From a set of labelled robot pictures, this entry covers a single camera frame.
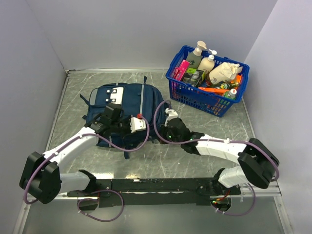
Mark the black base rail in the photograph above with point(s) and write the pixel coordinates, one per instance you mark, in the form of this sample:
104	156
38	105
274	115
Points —
157	191

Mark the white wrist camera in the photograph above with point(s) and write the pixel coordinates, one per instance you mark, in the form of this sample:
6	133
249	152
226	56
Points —
171	114
137	124

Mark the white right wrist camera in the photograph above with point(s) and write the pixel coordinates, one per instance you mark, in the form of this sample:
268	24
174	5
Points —
171	114

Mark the beige cloth bag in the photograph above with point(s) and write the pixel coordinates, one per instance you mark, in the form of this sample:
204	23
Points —
225	72

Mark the blue plastic basket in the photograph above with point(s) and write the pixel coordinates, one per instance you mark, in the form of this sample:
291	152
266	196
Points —
206	101

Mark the pink box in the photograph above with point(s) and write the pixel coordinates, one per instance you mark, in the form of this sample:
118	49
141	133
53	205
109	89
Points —
180	71

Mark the cream pump bottle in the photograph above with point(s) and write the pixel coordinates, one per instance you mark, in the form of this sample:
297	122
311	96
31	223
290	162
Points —
207	63

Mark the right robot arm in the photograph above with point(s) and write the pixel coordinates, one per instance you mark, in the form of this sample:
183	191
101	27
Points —
255	164

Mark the navy blue student backpack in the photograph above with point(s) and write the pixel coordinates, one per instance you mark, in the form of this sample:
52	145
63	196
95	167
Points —
135	98

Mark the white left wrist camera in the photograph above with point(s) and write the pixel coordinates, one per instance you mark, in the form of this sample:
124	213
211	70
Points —
137	124

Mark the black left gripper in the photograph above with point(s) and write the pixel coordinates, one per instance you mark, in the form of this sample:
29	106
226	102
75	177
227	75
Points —
127	119

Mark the grey-green pump bottle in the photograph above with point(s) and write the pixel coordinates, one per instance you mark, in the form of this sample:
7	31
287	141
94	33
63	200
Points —
194	58

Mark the black green box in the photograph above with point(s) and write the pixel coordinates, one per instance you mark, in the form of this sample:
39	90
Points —
194	77

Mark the dark glass bottle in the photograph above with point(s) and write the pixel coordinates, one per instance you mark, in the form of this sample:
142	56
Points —
225	85

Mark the green drink bottle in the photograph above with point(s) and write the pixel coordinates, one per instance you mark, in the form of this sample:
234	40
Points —
230	94

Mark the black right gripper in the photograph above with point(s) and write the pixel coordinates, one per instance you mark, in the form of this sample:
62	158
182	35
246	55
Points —
166	127

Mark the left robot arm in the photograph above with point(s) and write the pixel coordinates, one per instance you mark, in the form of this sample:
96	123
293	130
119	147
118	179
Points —
43	176

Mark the aluminium frame rail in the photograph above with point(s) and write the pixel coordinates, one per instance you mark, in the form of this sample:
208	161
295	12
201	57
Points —
258	189

